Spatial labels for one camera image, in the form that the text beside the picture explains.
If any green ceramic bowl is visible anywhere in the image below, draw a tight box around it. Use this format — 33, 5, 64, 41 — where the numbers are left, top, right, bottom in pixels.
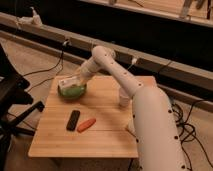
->
57, 84, 87, 100

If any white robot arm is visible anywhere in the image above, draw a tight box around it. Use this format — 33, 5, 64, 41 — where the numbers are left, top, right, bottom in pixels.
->
77, 46, 187, 171

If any black office chair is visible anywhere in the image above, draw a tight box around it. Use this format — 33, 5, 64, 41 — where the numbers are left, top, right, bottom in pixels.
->
0, 44, 44, 171

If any orange carrot toy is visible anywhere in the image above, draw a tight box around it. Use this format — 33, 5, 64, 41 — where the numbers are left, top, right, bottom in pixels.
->
77, 118, 96, 133

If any wooden table board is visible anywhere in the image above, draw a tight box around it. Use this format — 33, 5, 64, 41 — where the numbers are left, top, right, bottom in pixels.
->
28, 76, 138, 158

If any white paper cup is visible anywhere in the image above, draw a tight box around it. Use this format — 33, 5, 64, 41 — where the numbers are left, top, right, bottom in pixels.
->
119, 88, 131, 107

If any beige sponge block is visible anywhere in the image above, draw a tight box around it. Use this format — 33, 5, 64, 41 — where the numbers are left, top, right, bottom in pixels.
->
126, 120, 135, 135

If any black floor cable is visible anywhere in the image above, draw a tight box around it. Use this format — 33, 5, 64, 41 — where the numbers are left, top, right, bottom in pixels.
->
20, 41, 71, 94

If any black remote control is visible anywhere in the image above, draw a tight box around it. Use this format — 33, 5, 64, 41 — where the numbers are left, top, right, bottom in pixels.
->
66, 110, 80, 131

